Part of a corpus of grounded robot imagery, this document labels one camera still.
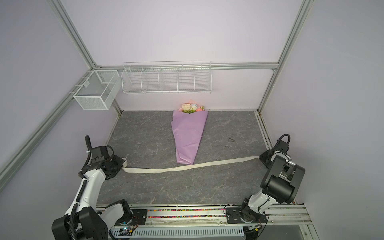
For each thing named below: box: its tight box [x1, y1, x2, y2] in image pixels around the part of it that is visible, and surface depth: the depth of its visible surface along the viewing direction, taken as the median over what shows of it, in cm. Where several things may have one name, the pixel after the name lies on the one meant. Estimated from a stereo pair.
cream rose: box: [181, 103, 192, 111], surface depth 118 cm
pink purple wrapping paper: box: [171, 108, 208, 165], surface depth 106 cm
